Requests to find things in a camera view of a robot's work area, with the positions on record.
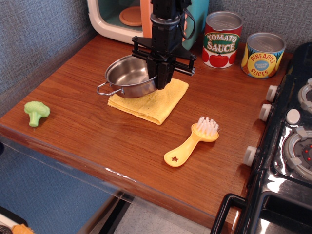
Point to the pineapple slices can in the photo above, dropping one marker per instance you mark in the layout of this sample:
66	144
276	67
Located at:
262	55

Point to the teal toy microwave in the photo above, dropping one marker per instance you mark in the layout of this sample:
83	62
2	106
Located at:
104	17

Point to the white stove knob bottom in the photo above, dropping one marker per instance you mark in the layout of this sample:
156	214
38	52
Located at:
249	155

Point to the tomato sauce can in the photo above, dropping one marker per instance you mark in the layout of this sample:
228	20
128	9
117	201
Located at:
221	38

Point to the white stove knob top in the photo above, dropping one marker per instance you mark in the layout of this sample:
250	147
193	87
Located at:
271	92

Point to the orange microwave plate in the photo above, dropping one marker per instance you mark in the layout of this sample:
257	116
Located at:
131	16

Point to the folded yellow towel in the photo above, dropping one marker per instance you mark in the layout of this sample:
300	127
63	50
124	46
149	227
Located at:
154	107

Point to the small stainless steel pot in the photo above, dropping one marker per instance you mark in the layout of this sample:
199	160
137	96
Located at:
127	77

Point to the black toy stove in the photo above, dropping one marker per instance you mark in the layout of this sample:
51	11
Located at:
279	198

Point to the orange object bottom left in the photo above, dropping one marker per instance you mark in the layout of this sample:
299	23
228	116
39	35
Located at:
21	229

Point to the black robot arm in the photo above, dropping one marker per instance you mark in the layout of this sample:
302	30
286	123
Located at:
167	9

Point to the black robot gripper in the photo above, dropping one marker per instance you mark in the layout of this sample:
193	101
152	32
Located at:
163	52

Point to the white stove knob middle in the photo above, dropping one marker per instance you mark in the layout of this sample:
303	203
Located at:
264	112

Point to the white stove knob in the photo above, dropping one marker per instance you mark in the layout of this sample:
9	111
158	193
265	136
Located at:
249	155
264	112
271	92

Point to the yellow dish brush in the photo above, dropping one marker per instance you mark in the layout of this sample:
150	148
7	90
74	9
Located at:
206	130

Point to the green toy broccoli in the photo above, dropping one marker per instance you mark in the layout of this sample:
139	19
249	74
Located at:
36	110

